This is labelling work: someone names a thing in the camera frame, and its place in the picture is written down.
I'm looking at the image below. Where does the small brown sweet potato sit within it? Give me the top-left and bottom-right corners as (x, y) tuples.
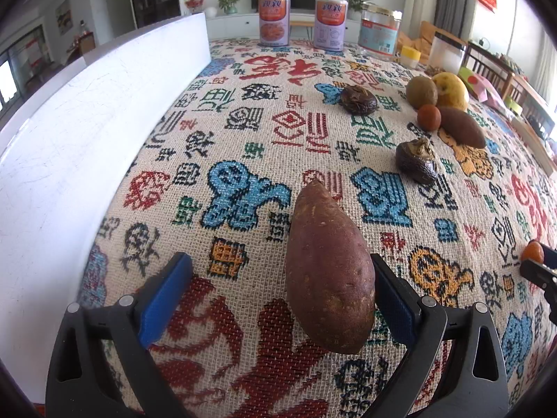
(437, 106), (487, 149)

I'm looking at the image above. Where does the framed wall picture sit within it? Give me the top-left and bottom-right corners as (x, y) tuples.
(56, 0), (72, 36)

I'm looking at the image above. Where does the leafy potted plant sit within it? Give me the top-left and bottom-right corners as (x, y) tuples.
(342, 0), (376, 20)

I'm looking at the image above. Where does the clear container with black lid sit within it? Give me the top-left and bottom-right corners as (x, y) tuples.
(429, 31), (467, 76)

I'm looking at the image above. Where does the glass jar with blue label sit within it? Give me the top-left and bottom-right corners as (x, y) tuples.
(358, 3), (403, 61)

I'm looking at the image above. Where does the purple can with orange label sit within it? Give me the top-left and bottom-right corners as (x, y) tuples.
(313, 0), (349, 51)
(258, 0), (291, 47)

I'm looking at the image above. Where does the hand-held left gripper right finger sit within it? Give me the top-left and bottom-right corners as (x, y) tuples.
(361, 253), (511, 418)

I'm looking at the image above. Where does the small orange fruit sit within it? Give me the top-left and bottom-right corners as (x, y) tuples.
(522, 241), (546, 265)

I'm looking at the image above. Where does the dark brown wrinkled fruit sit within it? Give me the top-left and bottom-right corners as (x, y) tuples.
(395, 138), (439, 185)
(339, 85), (378, 116)

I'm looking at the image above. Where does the printed woven tablecloth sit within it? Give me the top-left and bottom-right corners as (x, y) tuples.
(78, 37), (557, 418)

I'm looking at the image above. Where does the brown kiwi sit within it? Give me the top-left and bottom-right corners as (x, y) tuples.
(406, 75), (438, 110)

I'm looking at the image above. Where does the wooden chair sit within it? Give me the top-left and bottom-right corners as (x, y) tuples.
(461, 44), (557, 131)

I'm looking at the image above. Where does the large purple sweet potato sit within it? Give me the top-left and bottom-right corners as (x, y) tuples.
(285, 178), (377, 355)

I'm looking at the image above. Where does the white board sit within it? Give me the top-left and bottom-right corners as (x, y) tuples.
(0, 12), (212, 403)

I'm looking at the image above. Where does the red-brown round fruit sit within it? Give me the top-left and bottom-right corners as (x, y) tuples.
(417, 104), (442, 132)

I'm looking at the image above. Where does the pink and green packet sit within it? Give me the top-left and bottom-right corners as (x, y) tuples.
(459, 67), (501, 101)

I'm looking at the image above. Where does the small yellow-lid jar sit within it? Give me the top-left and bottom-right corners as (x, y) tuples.
(399, 46), (422, 69)

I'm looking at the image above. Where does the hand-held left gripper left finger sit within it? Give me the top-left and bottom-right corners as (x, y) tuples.
(46, 251), (194, 418)

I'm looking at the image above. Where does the white television cabinet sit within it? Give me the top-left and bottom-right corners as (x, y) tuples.
(204, 9), (362, 40)

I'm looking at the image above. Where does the wooden tray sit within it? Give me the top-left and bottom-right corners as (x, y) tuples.
(509, 113), (557, 170)

